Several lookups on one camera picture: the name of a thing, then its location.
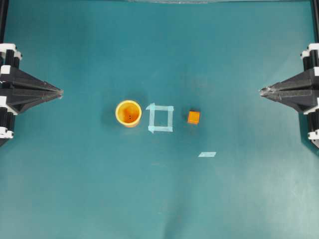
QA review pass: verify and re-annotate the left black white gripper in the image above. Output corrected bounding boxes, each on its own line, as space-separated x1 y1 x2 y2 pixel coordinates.
0 43 63 146

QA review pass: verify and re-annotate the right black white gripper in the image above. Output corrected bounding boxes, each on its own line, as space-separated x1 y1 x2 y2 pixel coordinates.
259 42 319 150

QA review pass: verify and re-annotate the orange cube block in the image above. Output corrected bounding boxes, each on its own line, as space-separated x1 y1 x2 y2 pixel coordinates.
187 111 200 124

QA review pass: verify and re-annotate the orange plastic cup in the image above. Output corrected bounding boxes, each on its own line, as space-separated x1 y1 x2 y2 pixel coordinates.
115 100 142 127

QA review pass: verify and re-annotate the small light blue tape strip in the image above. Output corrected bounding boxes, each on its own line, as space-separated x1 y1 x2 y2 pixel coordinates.
198 152 216 157

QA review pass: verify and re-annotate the light blue tape square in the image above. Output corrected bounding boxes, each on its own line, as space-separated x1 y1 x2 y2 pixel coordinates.
146 103 174 133

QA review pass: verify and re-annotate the teal table mat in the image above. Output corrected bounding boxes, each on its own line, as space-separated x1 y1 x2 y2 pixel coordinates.
0 0 319 239

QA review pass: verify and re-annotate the left black frame post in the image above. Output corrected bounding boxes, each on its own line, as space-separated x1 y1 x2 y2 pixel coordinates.
0 0 9 43

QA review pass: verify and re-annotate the black frame post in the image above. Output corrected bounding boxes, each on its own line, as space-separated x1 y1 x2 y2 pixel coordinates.
311 0 319 43
0 0 9 43

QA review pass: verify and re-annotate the right black frame post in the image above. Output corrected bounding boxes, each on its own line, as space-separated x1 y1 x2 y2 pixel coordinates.
311 0 319 43

